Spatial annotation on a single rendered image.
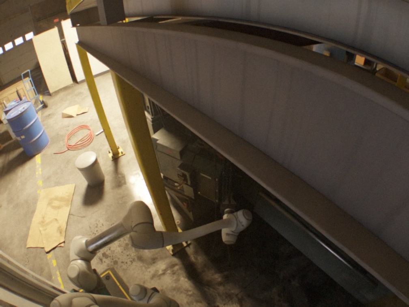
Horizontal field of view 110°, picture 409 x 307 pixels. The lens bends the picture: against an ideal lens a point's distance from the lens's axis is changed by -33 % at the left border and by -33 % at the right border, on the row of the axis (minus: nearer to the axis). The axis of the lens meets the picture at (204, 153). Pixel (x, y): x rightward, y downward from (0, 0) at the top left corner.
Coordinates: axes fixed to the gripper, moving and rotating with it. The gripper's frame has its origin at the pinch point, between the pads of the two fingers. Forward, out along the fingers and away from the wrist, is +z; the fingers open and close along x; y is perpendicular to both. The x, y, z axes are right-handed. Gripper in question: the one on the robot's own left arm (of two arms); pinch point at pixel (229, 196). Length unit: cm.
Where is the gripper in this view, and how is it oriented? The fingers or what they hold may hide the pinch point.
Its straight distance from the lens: 161.3
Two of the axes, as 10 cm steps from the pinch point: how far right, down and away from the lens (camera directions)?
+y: -0.5, -7.4, -6.7
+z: 0.7, -6.7, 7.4
